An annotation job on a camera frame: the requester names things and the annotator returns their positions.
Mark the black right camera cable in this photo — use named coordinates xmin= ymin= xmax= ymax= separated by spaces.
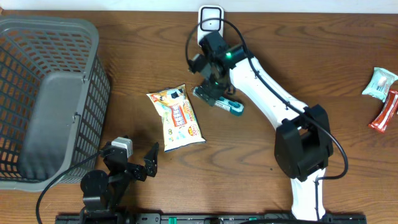
xmin=185 ymin=17 xmax=349 ymax=222

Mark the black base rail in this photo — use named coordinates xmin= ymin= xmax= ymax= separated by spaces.
xmin=55 ymin=212 xmax=368 ymax=224

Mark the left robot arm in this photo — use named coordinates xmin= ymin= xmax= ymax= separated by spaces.
xmin=80 ymin=138 xmax=159 ymax=224

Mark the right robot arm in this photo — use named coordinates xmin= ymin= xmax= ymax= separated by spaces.
xmin=190 ymin=31 xmax=333 ymax=221

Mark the black camera cable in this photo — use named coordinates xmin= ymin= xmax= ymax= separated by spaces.
xmin=35 ymin=151 xmax=103 ymax=224
xmin=185 ymin=17 xmax=349 ymax=222

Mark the orange snack bar wrapper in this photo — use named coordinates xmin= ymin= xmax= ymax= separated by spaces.
xmin=368 ymin=90 xmax=397 ymax=133

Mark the light green wet wipes pack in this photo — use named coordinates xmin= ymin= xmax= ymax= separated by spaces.
xmin=362 ymin=67 xmax=397 ymax=103

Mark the yellow snack bag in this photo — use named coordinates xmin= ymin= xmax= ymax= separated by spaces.
xmin=147 ymin=84 xmax=206 ymax=152

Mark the grey plastic shopping basket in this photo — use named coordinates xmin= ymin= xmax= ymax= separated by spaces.
xmin=1 ymin=16 xmax=110 ymax=192

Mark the blue mouthwash bottle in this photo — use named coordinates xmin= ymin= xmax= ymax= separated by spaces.
xmin=193 ymin=86 xmax=244 ymax=116

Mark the black left camera cable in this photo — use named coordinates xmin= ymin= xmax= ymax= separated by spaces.
xmin=35 ymin=151 xmax=103 ymax=224

